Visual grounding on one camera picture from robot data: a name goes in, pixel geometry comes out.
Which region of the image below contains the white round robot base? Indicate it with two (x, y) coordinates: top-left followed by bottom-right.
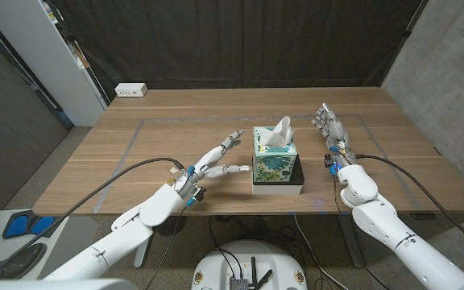
(190, 240), (309, 290)

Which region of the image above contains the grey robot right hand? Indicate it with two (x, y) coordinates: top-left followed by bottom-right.
(311, 102), (358, 170)

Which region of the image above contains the white floor board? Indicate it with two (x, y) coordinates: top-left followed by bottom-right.
(0, 208), (100, 281)

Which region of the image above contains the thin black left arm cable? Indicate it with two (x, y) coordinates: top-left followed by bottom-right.
(145, 205), (188, 290)

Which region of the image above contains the teal leaf print tissue box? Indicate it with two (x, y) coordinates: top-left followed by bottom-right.
(252, 126), (299, 184)

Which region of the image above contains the black leather shoe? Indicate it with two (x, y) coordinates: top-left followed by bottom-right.
(0, 242), (48, 280)

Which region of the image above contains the brown paper tag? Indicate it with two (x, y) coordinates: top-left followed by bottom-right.
(74, 47), (91, 68)

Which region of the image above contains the white tissue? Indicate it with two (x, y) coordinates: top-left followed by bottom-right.
(259, 115), (296, 148)

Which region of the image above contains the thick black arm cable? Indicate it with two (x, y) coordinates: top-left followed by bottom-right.
(0, 156), (187, 281)
(354, 154), (464, 257)

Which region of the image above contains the grey table leg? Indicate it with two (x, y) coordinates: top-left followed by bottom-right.
(336, 213), (364, 269)

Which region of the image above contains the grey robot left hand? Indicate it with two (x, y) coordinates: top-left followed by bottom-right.
(174, 128), (253, 198)

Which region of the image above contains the black and white tray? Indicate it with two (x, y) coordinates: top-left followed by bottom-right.
(251, 155), (305, 196)

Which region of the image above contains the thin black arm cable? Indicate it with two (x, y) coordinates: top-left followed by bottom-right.
(145, 205), (188, 290)
(332, 176), (392, 290)

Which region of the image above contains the black floor cable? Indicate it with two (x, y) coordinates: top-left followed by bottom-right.
(208, 215), (244, 279)

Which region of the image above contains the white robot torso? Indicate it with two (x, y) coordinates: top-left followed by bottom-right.
(0, 277), (464, 290)

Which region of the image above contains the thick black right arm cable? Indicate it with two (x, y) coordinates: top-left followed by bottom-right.
(354, 154), (464, 257)

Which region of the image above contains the white floor cable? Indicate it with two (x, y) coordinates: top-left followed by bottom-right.
(293, 213), (350, 290)

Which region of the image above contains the white cabinet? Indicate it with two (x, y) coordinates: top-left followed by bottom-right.
(0, 0), (110, 128)

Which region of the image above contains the blue and black foot pedal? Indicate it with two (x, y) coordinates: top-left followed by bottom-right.
(2, 209), (56, 240)

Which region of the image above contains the black fabric curtain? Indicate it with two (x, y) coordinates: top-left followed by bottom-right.
(52, 0), (425, 102)

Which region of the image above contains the white table foot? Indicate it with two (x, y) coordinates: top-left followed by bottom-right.
(133, 231), (155, 270)

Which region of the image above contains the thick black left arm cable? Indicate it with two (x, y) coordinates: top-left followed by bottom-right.
(0, 156), (187, 281)

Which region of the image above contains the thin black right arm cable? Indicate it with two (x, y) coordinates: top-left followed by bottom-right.
(332, 176), (392, 290)

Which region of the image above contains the black router with antennas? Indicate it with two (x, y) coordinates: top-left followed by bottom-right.
(229, 256), (274, 290)

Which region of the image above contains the white table power strip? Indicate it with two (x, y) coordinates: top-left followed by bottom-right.
(114, 82), (149, 98)

